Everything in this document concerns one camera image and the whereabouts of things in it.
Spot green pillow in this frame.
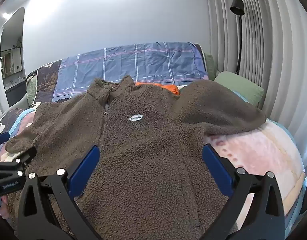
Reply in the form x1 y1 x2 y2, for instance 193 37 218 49
215 71 265 108

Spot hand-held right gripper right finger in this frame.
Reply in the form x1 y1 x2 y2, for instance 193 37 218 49
202 144 286 240

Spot person's left hand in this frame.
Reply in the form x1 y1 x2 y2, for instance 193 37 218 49
0 196 9 218

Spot black floor lamp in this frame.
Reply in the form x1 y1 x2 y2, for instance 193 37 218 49
230 0 245 75

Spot blue plaid bed sheet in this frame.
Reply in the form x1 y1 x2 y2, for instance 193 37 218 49
52 41 209 103

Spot arched doorway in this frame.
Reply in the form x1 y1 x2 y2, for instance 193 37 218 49
0 7 27 90

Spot orange puffer jacket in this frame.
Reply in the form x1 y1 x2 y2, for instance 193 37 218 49
135 81 181 96

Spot pale green cushion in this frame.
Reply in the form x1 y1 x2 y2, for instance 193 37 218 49
204 52 216 81
26 74 39 105

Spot brown fleece jacket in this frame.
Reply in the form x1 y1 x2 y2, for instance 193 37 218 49
5 75 266 240

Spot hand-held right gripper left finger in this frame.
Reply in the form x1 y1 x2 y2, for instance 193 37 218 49
17 144 104 240

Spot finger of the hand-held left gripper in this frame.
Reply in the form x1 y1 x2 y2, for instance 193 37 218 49
0 132 10 147

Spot cream pink printed blanket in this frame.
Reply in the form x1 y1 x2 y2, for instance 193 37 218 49
201 90 307 233

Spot grey curtain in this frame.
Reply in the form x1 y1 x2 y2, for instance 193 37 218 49
205 0 307 160

